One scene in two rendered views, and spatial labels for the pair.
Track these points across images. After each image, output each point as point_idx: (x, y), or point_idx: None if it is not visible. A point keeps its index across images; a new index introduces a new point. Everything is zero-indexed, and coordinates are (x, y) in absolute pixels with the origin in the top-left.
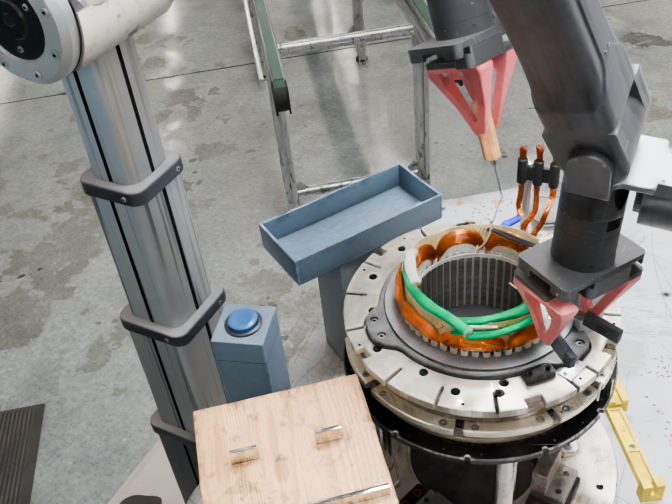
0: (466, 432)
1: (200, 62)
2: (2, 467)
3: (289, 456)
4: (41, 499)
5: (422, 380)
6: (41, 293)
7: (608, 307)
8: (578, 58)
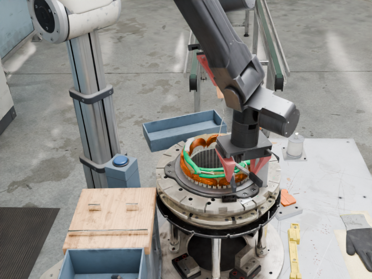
0: (192, 218)
1: (175, 68)
2: (33, 232)
3: (113, 212)
4: (46, 249)
5: (178, 192)
6: (73, 159)
7: (258, 170)
8: (216, 44)
